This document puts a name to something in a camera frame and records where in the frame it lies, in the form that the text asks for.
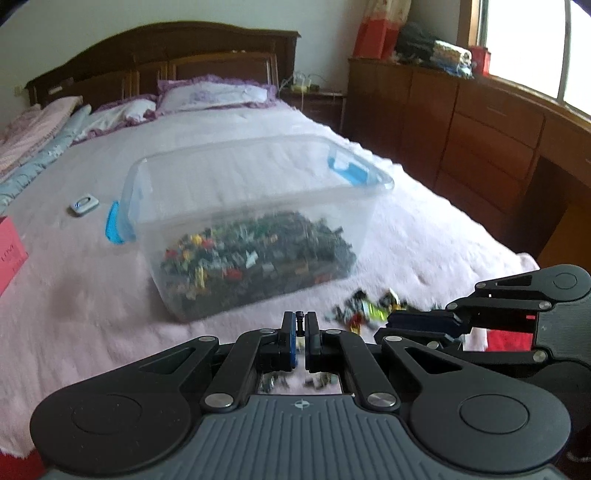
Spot small white oval gadget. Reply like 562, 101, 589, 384
69, 194, 100, 217

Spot clear plastic container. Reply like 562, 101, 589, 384
106, 134, 396, 324

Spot white pillow with purple ruffle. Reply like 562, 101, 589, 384
154, 75, 279, 117

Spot red bedsheet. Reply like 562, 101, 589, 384
0, 318, 539, 480

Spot dense heap of toy bricks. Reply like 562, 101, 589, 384
159, 210, 358, 320

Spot pink striped blanket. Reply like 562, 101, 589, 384
0, 95, 85, 182

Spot light blue blanket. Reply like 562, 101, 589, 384
0, 104, 94, 209

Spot small white pillow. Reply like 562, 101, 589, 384
91, 95, 158, 131

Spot toy brick pile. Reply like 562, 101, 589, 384
256, 288, 446, 393

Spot window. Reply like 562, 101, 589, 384
466, 0, 591, 121

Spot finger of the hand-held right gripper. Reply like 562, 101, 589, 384
387, 268, 554, 335
373, 328, 550, 378

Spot dark wooden headboard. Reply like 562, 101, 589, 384
25, 21, 302, 112

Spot wooden dresser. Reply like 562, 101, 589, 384
344, 56, 591, 260

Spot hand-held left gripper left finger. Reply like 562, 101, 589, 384
115, 311, 297, 412

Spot pink cardboard box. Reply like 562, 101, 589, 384
0, 216, 30, 297

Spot red paper bag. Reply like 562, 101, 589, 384
355, 18, 399, 61

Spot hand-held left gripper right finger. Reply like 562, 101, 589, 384
304, 311, 482, 412

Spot stack of folded clothes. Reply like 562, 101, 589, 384
394, 22, 476, 80

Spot white charger with cables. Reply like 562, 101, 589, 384
281, 71, 322, 94

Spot white fluffy blanket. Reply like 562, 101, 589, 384
0, 99, 541, 460

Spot wooden nightstand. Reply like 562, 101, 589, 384
278, 88, 348, 136

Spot small red box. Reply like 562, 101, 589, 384
470, 45, 492, 76

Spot floral curtain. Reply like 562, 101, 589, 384
360, 0, 413, 24

